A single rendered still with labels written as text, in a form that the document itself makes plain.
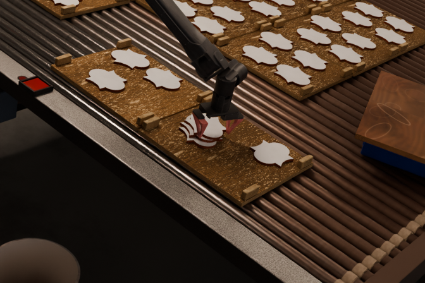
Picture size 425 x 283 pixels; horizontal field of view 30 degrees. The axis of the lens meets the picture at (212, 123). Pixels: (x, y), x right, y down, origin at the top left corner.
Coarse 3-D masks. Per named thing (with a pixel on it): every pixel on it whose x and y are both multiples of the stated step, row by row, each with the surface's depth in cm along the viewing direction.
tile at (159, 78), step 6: (150, 72) 263; (156, 72) 264; (162, 72) 265; (168, 72) 266; (144, 78) 260; (150, 78) 260; (156, 78) 260; (162, 78) 261; (168, 78) 262; (174, 78) 263; (156, 84) 257; (162, 84) 258; (168, 84) 259; (174, 84) 260; (168, 90) 257; (174, 90) 258
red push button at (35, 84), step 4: (28, 80) 246; (32, 80) 246; (36, 80) 246; (40, 80) 247; (28, 84) 244; (32, 84) 244; (36, 84) 245; (40, 84) 245; (44, 84) 246; (32, 88) 242; (36, 88) 242; (40, 88) 243
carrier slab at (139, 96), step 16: (112, 48) 274; (128, 48) 276; (64, 64) 257; (80, 64) 259; (96, 64) 262; (112, 64) 264; (160, 64) 271; (80, 80) 251; (128, 80) 257; (144, 80) 260; (96, 96) 245; (112, 96) 247; (128, 96) 249; (144, 96) 251; (160, 96) 253; (176, 96) 256; (192, 96) 258; (112, 112) 241; (128, 112) 241; (144, 112) 243; (160, 112) 245; (176, 112) 247
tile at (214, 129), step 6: (204, 114) 244; (186, 120) 239; (192, 120) 240; (210, 120) 242; (216, 120) 243; (192, 126) 237; (210, 126) 239; (216, 126) 240; (222, 126) 240; (204, 132) 236; (210, 132) 236; (216, 132) 237; (222, 132) 238; (210, 138) 234; (216, 138) 235
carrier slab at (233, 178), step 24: (168, 120) 242; (168, 144) 231; (192, 144) 234; (216, 144) 237; (240, 144) 240; (192, 168) 224; (216, 168) 226; (240, 168) 229; (264, 168) 232; (288, 168) 234; (240, 192) 219; (264, 192) 223
